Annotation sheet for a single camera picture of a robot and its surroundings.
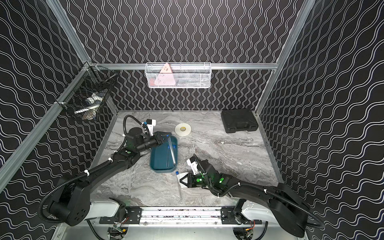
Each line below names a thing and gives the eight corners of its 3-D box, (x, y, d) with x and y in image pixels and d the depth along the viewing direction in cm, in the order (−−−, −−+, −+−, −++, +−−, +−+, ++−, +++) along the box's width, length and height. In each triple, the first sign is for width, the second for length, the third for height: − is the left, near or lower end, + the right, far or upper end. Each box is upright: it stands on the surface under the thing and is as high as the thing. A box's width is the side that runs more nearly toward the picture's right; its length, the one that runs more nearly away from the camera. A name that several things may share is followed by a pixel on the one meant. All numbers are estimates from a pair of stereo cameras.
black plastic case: (224, 134, 109) (226, 128, 104) (221, 115, 121) (222, 109, 116) (256, 134, 109) (259, 128, 104) (249, 115, 121) (252, 109, 116)
